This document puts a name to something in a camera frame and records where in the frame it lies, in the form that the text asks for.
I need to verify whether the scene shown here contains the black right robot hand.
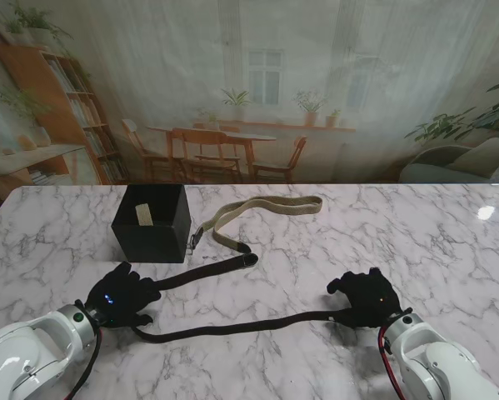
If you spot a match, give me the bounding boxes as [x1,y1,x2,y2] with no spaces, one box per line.
[326,266,402,329]

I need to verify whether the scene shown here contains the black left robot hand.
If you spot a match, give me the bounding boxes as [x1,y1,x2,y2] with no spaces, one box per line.
[84,261,162,330]

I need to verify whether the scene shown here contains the beige woven belt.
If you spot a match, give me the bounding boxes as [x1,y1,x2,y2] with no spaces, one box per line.
[185,194,324,256]
[134,202,155,228]

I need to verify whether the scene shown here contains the black belt with silver buckle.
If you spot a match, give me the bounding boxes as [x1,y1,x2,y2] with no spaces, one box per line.
[134,252,352,345]

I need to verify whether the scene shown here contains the black belt storage box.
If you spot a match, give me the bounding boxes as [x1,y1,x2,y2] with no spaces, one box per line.
[110,184,192,263]

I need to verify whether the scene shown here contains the printed room scene backdrop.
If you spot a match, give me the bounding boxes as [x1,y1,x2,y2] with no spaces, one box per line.
[0,0,499,187]

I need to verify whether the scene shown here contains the right arm red black cables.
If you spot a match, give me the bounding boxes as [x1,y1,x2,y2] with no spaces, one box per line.
[377,324,404,399]

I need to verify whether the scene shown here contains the arm red black cables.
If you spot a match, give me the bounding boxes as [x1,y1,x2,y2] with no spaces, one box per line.
[63,327,104,400]
[377,324,404,399]

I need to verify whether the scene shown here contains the left arm red black cables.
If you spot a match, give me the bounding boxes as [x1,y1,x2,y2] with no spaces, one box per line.
[63,327,104,400]

